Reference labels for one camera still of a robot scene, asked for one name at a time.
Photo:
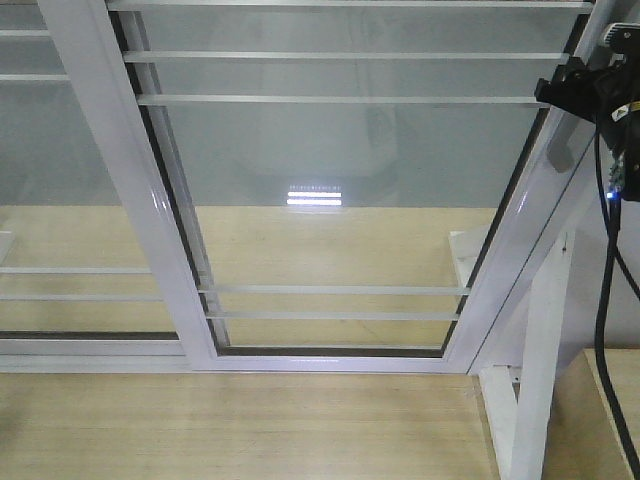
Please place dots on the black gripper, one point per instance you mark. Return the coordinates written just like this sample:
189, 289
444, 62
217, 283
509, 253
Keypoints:
609, 98

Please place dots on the white sliding glass door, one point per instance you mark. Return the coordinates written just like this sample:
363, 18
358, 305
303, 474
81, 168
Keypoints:
165, 200

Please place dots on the white wooden support stand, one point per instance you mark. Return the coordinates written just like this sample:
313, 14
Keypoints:
465, 248

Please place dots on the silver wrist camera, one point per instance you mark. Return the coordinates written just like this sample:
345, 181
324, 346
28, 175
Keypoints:
621, 37

